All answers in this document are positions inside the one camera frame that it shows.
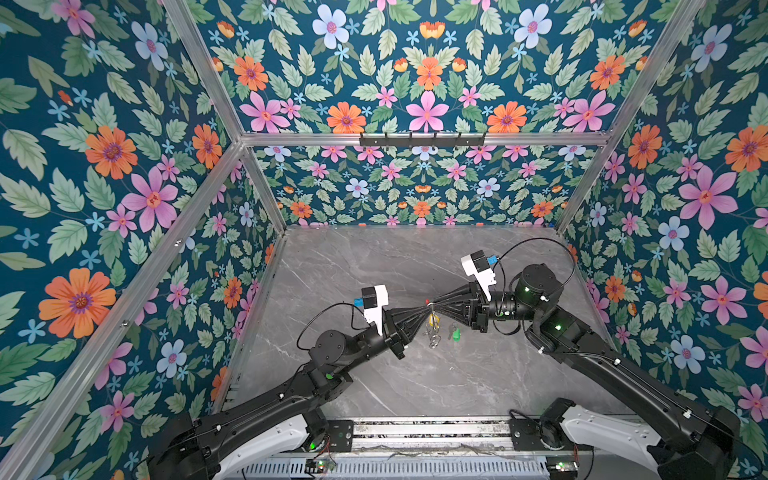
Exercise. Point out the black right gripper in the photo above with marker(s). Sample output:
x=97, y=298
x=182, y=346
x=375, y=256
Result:
x=475, y=307

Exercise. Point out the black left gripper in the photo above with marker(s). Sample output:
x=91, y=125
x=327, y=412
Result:
x=401, y=324

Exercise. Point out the yellow key tag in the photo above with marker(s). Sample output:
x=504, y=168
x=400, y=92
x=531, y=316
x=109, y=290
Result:
x=433, y=323

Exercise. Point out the silver metal keyring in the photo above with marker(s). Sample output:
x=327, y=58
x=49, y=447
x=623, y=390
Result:
x=433, y=338

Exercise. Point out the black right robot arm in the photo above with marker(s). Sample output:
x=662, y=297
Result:
x=676, y=437

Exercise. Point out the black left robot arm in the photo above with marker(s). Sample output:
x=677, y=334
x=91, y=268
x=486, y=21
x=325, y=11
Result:
x=286, y=418

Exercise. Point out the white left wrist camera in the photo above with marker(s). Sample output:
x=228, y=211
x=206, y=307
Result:
x=372, y=302

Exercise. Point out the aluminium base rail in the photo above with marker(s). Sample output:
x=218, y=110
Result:
x=429, y=437

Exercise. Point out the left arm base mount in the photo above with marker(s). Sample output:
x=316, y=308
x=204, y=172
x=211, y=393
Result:
x=329, y=435

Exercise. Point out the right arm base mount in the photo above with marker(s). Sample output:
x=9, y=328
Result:
x=544, y=432

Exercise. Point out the black wall hook rail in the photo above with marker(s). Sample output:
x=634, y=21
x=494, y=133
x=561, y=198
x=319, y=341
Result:
x=409, y=140

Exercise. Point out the white perforated cable duct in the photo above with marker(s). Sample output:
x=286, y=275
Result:
x=395, y=468

